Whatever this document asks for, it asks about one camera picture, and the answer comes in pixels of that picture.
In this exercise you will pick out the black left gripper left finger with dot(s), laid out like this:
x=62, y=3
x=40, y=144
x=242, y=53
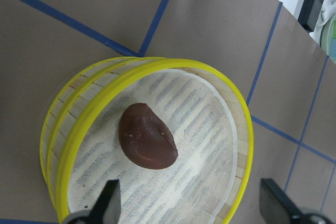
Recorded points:
x=107, y=208

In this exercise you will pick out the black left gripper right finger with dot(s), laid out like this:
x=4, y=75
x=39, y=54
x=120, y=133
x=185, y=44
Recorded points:
x=276, y=207

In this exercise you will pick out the yellow steamer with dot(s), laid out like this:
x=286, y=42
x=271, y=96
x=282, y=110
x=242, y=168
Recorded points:
x=213, y=133
x=69, y=104

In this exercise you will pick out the green bowl with blocks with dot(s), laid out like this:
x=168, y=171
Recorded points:
x=327, y=39

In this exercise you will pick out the black power brick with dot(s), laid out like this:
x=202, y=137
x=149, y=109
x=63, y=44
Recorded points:
x=309, y=14

